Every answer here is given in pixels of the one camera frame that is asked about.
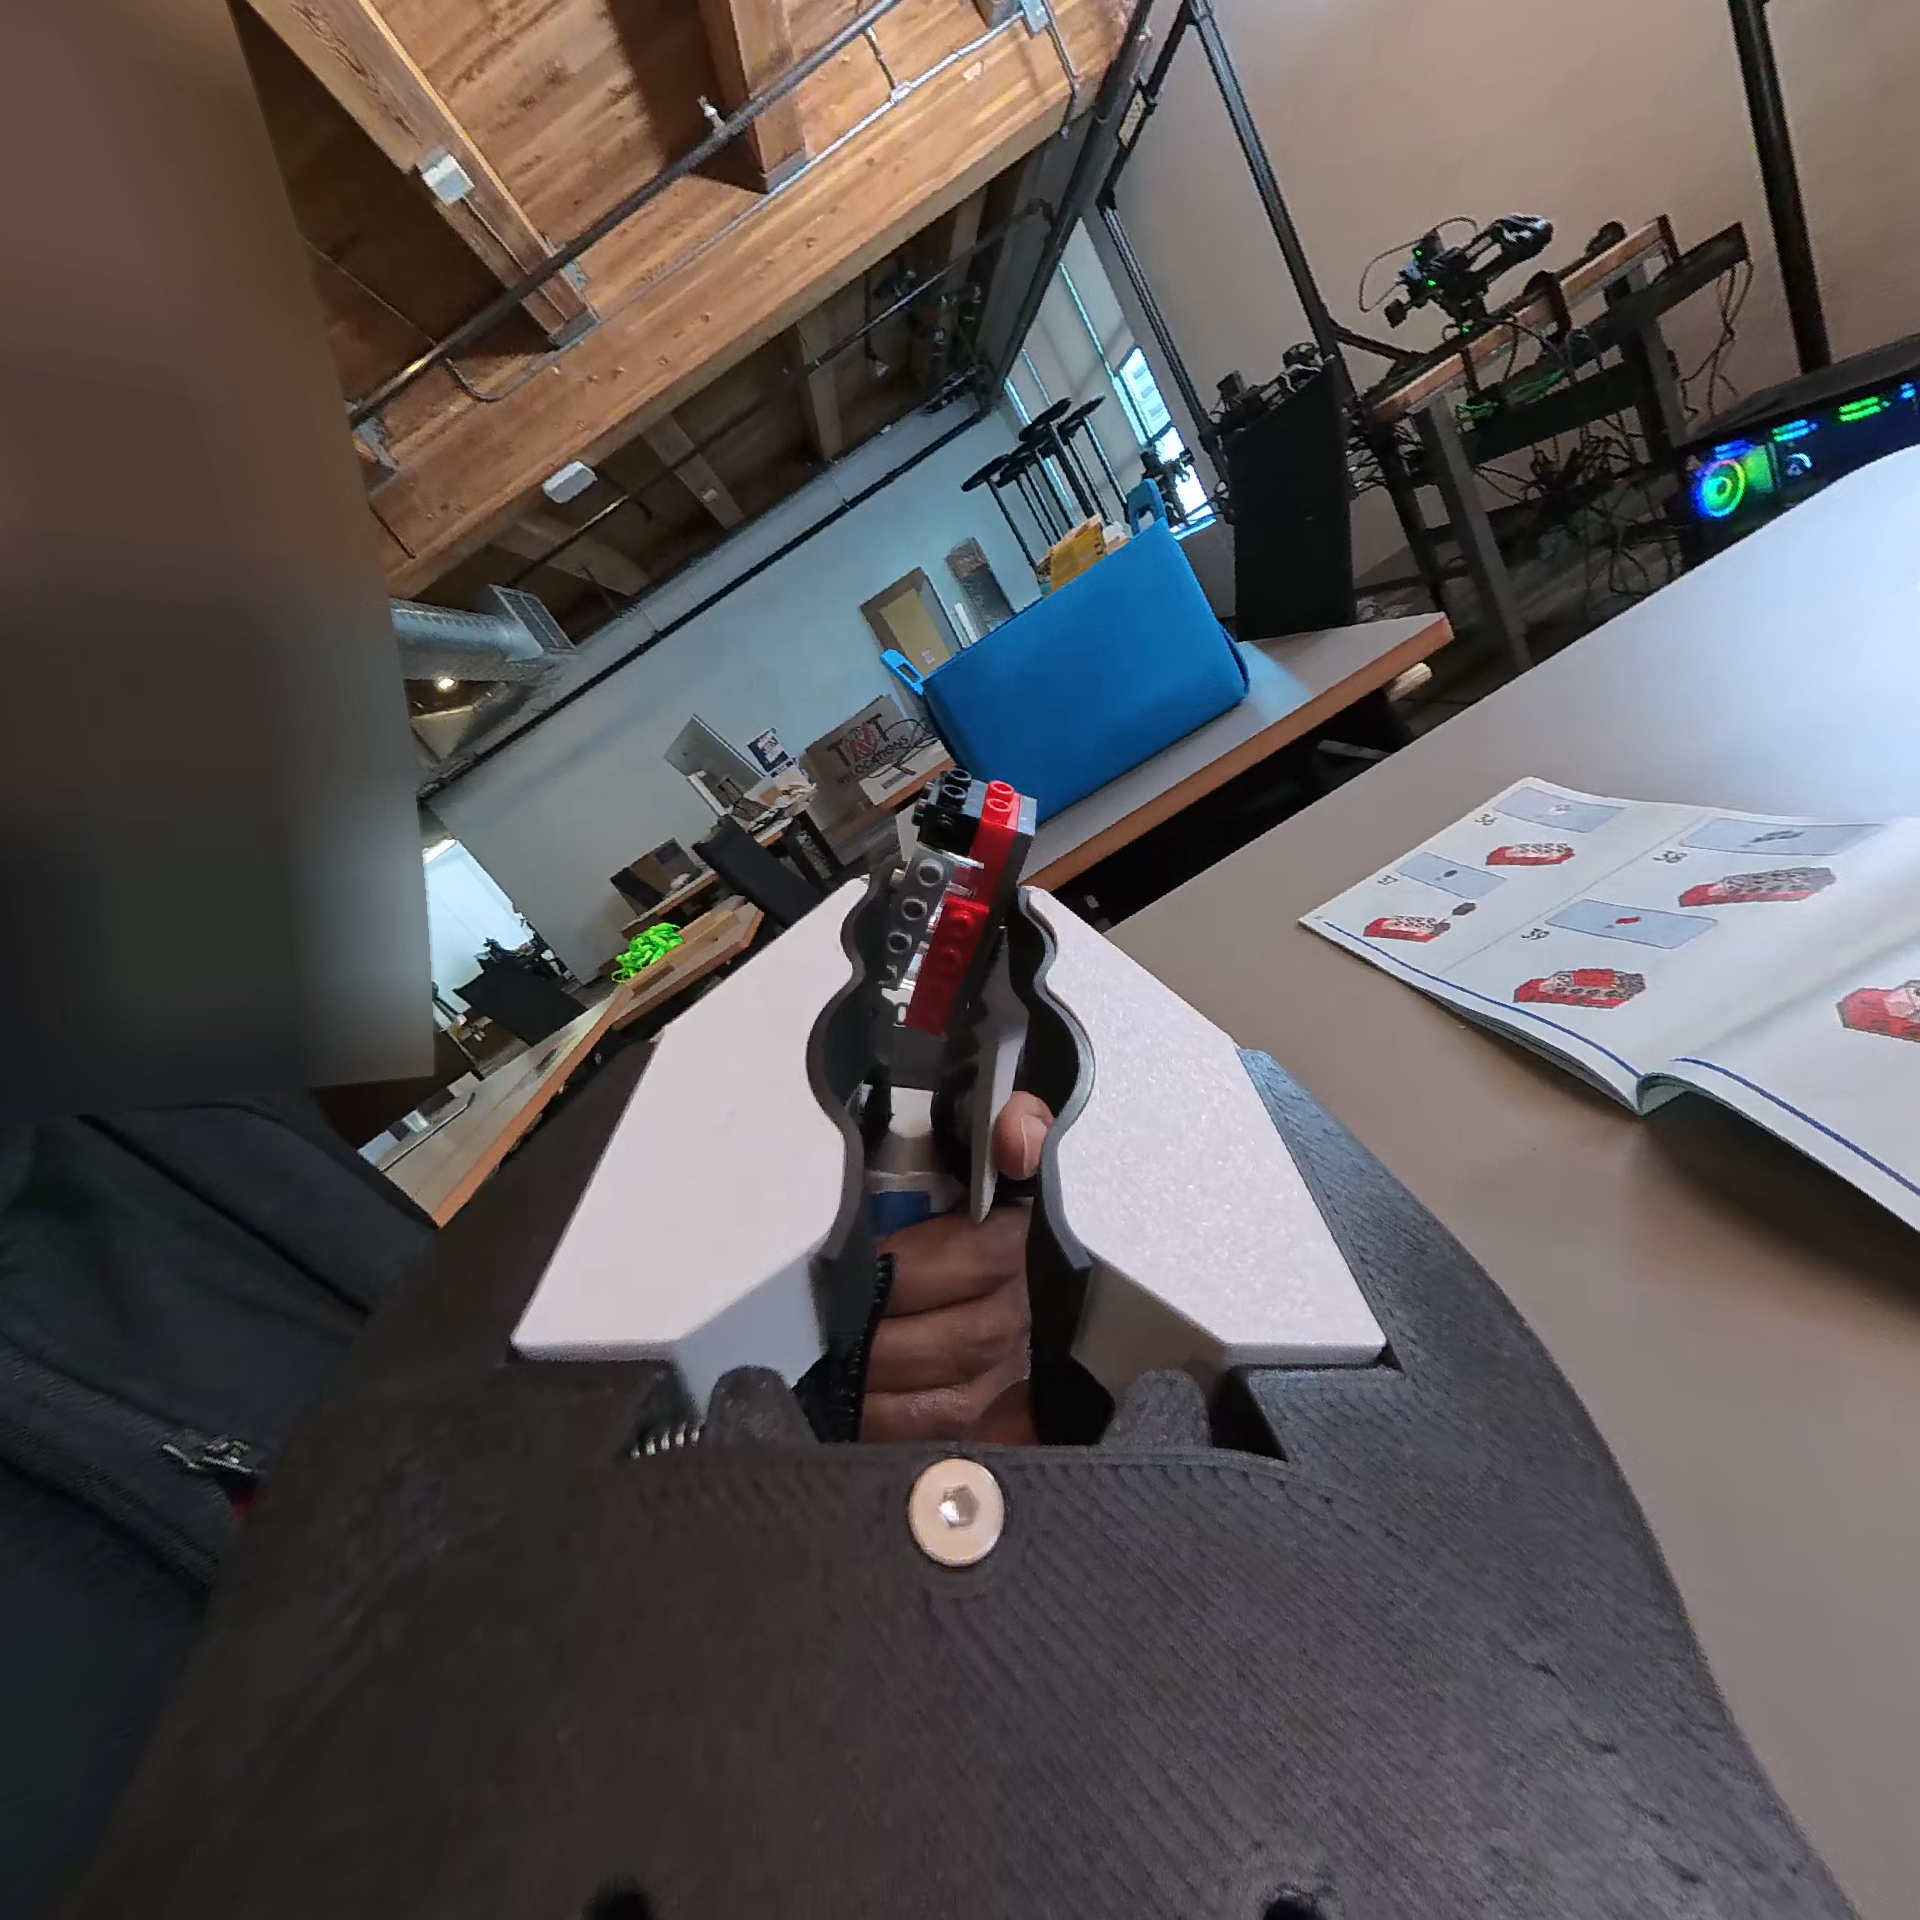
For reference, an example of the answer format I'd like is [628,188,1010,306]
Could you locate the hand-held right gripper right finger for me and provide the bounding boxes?
[1015,882,1393,1378]

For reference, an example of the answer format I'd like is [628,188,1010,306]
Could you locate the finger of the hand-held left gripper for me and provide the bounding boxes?
[967,1031,1026,1223]

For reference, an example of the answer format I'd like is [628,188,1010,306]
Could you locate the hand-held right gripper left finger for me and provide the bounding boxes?
[511,877,893,1407]

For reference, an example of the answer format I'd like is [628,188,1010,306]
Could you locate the red and clear brick assembly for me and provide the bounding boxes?
[897,768,1040,1039]

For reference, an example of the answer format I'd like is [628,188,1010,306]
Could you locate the grey desk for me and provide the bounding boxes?
[1101,447,1920,1920]

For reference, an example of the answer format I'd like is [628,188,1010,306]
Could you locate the person's left hand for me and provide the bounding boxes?
[858,1090,1056,1444]

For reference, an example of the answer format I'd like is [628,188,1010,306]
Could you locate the wooden top table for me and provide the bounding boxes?
[359,895,768,1226]

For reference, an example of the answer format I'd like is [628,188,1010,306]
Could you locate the cardboard box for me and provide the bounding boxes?
[803,692,939,811]

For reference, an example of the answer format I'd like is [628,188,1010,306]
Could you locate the toy brick instruction booklet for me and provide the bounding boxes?
[1296,778,1920,1235]

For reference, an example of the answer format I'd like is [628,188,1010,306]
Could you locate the blue felt box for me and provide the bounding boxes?
[920,525,1256,822]

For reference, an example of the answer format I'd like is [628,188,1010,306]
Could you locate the wooden framed board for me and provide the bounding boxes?
[861,568,963,662]

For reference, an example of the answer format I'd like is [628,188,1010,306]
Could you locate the grey table with wooden edge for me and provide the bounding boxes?
[1019,608,1457,895]

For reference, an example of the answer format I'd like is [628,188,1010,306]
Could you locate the person's dark jacket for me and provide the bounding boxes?
[0,1093,441,1920]

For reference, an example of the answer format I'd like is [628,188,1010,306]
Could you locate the black fabric panel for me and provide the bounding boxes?
[1223,358,1360,643]

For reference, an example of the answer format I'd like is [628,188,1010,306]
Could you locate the black bar stools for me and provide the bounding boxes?
[961,398,1120,564]

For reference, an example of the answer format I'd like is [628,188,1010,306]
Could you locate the wooden top workbench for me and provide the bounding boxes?
[1359,216,1757,676]

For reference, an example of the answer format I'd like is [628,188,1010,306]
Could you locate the tall paned window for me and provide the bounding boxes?
[1002,256,1203,530]

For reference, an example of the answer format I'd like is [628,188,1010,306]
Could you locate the computer with rainbow lights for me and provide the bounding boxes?
[1681,336,1920,530]

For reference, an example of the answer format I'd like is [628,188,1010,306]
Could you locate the black metal pole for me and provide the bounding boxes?
[1178,0,1373,362]

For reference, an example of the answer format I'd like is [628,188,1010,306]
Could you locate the black light stand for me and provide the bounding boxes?
[1725,0,1835,378]

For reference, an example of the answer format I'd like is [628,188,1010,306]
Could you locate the silver air duct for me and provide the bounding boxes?
[392,586,578,695]

